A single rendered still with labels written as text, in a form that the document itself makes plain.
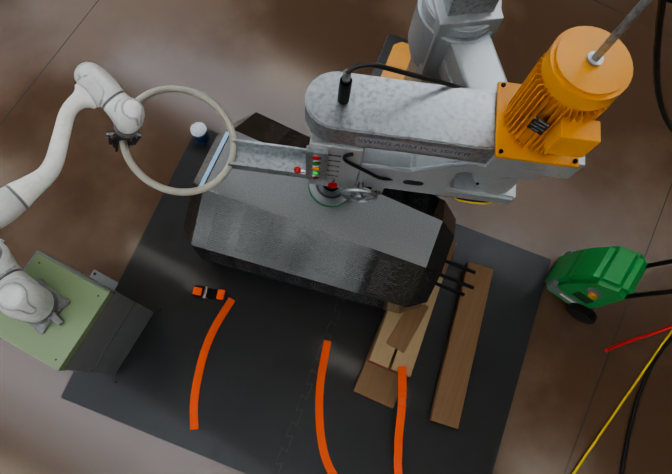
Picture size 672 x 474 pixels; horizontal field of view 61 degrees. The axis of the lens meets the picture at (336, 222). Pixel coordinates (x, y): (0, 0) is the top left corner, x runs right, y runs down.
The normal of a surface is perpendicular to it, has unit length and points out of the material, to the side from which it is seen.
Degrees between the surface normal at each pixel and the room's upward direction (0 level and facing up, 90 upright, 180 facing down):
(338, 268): 45
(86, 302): 0
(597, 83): 0
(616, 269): 34
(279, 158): 1
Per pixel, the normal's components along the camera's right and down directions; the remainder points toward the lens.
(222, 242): -0.19, 0.43
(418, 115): 0.06, -0.28
